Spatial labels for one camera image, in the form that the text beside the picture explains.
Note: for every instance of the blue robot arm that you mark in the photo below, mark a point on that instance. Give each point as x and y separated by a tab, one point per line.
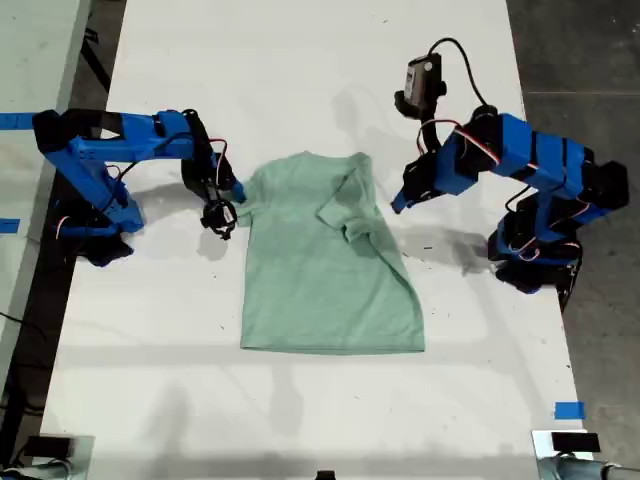
540	155
90	155

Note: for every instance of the black table clamp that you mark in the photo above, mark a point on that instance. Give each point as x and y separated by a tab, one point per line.
567	295

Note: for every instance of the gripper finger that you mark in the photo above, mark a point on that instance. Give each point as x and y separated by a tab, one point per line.
402	202
236	194

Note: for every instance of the camera black stalk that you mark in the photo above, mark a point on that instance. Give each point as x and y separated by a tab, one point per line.
424	125

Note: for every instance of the long blue tape strip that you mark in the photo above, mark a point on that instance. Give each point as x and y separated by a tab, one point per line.
17	121

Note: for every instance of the small black box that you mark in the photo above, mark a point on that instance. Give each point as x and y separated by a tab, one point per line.
325	475
575	442
47	446

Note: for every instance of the pale grey tube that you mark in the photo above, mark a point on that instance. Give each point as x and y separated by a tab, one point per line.
590	470

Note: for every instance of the pale green T-shirt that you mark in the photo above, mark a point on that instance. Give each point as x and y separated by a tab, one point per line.
310	290

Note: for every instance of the black stand leg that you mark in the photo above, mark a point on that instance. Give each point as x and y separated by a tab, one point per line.
100	70

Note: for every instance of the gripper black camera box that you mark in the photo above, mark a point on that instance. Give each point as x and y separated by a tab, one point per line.
220	217
420	82

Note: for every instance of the blue tape rectangle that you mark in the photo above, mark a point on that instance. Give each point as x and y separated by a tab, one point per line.
570	410

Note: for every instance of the pale side table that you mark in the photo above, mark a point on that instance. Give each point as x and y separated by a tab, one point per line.
30	50

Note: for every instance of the short blue tape strip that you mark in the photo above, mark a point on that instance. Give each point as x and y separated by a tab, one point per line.
9	226

